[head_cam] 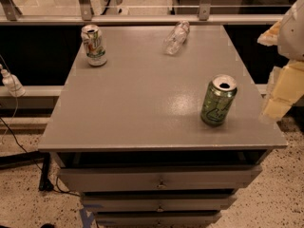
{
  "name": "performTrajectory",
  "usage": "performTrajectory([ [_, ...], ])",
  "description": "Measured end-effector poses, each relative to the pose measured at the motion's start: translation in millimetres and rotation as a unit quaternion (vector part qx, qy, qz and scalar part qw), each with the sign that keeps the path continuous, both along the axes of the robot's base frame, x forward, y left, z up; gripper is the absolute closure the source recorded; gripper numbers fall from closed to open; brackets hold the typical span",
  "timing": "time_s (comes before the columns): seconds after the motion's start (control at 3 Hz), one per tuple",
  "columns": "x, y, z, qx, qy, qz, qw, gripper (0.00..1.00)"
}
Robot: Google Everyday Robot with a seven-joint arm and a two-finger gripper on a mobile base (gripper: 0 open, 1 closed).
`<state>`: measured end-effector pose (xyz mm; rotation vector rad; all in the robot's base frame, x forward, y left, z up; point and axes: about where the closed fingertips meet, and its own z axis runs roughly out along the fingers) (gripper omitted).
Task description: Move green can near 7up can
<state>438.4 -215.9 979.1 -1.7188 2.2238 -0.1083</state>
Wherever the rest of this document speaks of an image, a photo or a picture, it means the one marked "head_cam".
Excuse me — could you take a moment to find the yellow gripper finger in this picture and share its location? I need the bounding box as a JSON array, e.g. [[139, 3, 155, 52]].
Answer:
[[259, 60, 304, 122], [257, 21, 281, 47]]

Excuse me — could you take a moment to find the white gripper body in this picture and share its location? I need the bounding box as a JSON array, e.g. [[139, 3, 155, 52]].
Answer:
[[277, 0, 304, 61]]

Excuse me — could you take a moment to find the green soda can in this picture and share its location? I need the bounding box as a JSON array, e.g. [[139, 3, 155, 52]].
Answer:
[[200, 74, 238, 126]]

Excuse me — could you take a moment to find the white 7up can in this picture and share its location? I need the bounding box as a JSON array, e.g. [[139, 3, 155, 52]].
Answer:
[[81, 25, 107, 67]]

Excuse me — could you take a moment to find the clear plastic water bottle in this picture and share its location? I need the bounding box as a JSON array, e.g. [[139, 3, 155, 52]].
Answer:
[[162, 21, 190, 55]]

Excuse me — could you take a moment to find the top grey drawer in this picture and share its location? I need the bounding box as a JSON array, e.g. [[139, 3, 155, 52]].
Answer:
[[59, 165, 262, 192]]

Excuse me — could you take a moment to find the grey drawer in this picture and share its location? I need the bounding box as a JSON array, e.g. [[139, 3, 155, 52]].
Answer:
[[59, 165, 262, 192], [95, 211, 221, 227], [82, 194, 237, 212]]

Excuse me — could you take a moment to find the metal railing bar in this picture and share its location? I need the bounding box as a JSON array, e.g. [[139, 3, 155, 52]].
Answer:
[[0, 14, 283, 26]]

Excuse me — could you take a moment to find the grey drawer cabinet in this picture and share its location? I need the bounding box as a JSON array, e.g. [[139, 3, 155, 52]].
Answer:
[[37, 24, 289, 228]]

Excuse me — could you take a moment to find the middle grey drawer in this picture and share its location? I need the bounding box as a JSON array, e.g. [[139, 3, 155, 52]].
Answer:
[[82, 194, 237, 212]]

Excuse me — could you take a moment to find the bottom grey drawer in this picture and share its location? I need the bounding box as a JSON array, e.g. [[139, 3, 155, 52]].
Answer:
[[95, 211, 221, 227]]

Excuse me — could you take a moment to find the black metal stand leg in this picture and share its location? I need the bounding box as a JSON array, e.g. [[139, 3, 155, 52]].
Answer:
[[0, 151, 54, 192]]

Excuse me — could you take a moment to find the black floor cable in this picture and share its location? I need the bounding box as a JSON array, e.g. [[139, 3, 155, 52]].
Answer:
[[0, 54, 81, 198]]

